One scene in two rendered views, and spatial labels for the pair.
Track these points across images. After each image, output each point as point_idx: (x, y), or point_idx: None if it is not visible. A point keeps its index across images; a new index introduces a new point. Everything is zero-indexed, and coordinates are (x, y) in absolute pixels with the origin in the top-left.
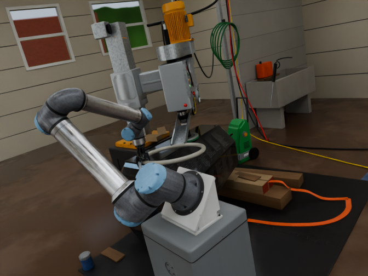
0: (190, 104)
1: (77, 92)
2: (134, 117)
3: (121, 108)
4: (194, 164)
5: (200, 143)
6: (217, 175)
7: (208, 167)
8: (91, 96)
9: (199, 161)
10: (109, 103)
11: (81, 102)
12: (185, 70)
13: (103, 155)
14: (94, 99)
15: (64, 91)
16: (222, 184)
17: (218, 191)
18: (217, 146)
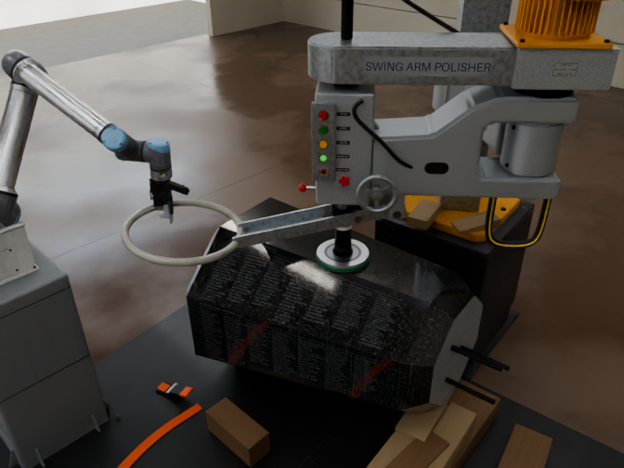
0: (317, 196)
1: (7, 61)
2: (87, 131)
3: (66, 109)
4: (265, 291)
5: (328, 282)
6: (297, 356)
7: (273, 322)
8: (31, 72)
9: (279, 299)
10: (50, 94)
11: (8, 74)
12: (311, 118)
13: (4, 143)
14: (29, 79)
15: (6, 53)
16: (311, 383)
17: (292, 379)
18: (347, 322)
